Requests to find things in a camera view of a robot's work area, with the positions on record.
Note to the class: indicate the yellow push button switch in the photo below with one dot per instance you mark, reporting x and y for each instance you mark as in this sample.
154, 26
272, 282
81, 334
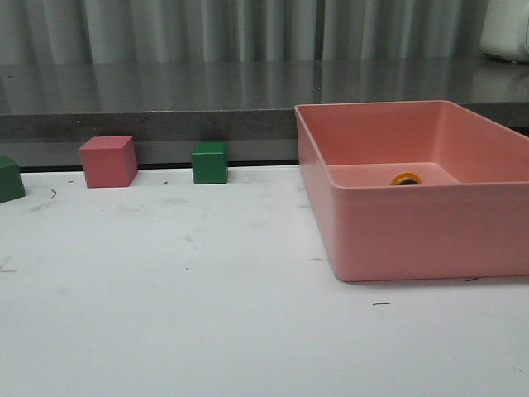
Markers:
406, 178

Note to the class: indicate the green cube block centre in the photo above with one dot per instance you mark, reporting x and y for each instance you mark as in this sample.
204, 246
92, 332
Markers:
210, 163

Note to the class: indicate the green cube block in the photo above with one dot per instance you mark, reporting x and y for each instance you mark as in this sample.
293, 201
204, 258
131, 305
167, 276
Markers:
210, 163
11, 185

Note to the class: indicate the pink cube block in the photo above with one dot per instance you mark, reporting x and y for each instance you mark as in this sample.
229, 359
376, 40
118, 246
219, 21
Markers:
109, 161

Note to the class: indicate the pink plastic bin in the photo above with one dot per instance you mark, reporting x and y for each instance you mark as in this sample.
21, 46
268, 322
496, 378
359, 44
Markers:
468, 218

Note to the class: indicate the grey stone counter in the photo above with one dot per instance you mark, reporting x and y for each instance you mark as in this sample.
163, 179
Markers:
49, 111

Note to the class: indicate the green cube block left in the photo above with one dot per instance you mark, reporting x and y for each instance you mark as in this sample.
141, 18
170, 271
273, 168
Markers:
11, 185

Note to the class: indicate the grey pleated curtain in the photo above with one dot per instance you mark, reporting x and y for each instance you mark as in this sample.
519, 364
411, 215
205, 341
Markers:
109, 32

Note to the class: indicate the white appliance on counter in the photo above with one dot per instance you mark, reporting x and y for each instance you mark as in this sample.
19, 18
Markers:
505, 30

